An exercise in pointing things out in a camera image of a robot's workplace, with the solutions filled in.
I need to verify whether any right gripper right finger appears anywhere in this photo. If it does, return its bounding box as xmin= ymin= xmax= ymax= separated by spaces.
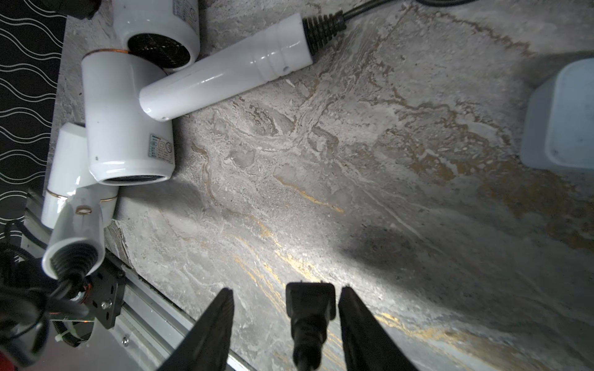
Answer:
xmin=338 ymin=287 xmax=417 ymax=370

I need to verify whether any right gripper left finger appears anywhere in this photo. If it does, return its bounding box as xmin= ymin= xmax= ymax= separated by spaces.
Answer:
xmin=158 ymin=288 xmax=235 ymax=371

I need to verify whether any dryer black cable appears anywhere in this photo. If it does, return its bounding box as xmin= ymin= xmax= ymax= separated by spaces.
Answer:
xmin=342 ymin=0 xmax=479 ymax=22
xmin=285 ymin=281 xmax=337 ymax=371

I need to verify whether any white hair dryer lower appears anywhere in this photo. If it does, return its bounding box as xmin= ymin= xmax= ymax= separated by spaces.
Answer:
xmin=41 ymin=123 xmax=119 ymax=281

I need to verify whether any white hair dryer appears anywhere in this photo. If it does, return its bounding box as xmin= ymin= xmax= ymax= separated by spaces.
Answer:
xmin=112 ymin=0 xmax=200 ymax=72
xmin=81 ymin=12 xmax=347 ymax=186
xmin=41 ymin=123 xmax=119 ymax=281

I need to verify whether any white hair dryer middle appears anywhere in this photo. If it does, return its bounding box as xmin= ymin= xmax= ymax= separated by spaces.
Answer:
xmin=81 ymin=12 xmax=347 ymax=186

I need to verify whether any light blue power strip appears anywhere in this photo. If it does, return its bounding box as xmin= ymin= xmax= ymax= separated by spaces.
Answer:
xmin=520 ymin=58 xmax=593 ymax=173

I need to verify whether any white hair dryer upper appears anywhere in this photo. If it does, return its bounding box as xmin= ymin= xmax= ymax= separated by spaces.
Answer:
xmin=112 ymin=0 xmax=200 ymax=72

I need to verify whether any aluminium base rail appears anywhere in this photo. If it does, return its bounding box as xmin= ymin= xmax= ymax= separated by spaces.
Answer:
xmin=22 ymin=189 xmax=256 ymax=371

